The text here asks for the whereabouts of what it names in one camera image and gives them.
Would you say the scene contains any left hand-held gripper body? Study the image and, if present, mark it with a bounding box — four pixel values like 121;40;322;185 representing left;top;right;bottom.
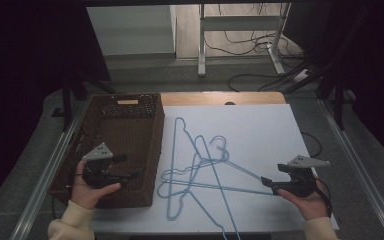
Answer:
81;142;129;190

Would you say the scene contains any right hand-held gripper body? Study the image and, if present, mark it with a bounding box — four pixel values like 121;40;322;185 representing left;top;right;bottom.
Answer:
286;154;332;198

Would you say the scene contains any brown wicker basket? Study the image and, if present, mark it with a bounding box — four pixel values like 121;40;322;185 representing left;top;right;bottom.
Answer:
47;92;166;210

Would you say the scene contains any person's right hand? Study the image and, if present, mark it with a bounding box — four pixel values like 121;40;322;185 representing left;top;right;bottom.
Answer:
276;181;330;222

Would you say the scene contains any person's left hand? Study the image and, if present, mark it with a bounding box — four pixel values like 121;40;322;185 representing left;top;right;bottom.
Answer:
69;160;123;210

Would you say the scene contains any white table mat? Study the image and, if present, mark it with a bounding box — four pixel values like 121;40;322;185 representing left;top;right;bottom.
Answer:
91;103;341;234

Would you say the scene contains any black metal stand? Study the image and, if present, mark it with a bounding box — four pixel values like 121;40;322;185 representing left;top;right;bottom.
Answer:
314;63;358;131
51;70;117;132

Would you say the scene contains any white power strip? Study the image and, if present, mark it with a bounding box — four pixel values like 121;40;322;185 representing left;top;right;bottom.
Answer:
293;68;312;83

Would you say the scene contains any wooden table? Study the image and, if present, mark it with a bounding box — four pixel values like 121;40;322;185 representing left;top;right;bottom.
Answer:
160;91;287;107

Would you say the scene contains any dark curtain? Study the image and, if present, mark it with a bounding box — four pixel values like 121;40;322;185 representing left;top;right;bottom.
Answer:
283;0;384;174
0;0;112;215

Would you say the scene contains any white cabinet panel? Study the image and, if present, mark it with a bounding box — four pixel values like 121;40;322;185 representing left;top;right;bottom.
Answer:
86;4;178;57

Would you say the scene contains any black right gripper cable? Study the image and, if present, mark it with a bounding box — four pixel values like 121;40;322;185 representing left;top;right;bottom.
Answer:
312;175;334;218

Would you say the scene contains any thin black cable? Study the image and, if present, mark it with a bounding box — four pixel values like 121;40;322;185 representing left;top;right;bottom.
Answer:
300;131;323;159

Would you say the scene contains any silver metal rail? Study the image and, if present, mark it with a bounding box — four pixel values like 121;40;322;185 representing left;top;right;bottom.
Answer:
318;99;384;240
10;99;92;240

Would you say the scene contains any black floor cable loop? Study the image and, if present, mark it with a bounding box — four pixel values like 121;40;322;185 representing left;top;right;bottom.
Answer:
227;68;309;93

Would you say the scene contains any black floor cable tangle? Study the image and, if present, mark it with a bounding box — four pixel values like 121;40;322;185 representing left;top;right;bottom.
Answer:
203;3;303;58

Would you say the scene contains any white metal desk frame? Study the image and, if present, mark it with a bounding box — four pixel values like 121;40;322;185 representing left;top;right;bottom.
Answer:
197;3;293;78

